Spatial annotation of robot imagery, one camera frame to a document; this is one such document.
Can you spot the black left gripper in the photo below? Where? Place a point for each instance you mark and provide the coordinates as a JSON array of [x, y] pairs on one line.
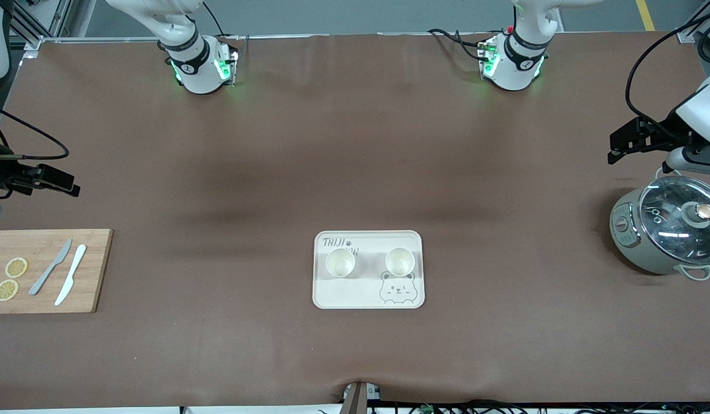
[[660, 137]]

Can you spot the white paper cup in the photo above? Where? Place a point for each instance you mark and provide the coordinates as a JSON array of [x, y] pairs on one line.
[[340, 263], [400, 262]]

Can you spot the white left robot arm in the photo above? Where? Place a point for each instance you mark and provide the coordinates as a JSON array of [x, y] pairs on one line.
[[514, 70]]

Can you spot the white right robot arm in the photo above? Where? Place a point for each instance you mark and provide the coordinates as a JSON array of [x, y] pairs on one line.
[[200, 75]]

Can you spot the grey plastic knife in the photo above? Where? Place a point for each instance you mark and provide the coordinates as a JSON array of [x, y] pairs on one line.
[[49, 270]]

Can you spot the white plastic knife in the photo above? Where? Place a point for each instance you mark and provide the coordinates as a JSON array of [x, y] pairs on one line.
[[70, 276]]

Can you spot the wooden cutting board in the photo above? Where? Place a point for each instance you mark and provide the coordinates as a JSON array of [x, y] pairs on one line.
[[96, 270]]

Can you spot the glass pot lid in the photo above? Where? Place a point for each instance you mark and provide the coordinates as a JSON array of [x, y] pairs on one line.
[[671, 230]]

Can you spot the grey-green electric cooking pot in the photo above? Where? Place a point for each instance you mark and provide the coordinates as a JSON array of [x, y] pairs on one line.
[[630, 241]]

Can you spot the yellow lemon slice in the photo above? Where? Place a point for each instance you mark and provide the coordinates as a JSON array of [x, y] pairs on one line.
[[7, 290], [16, 268]]

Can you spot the cream bear print tray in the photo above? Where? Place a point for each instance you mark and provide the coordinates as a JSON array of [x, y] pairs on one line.
[[360, 290]]

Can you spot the aluminium frame profile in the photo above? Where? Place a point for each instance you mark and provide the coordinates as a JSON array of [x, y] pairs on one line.
[[691, 31], [41, 23]]

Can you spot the metal table edge bracket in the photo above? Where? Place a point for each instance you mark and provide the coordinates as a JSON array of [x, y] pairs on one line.
[[356, 399]]

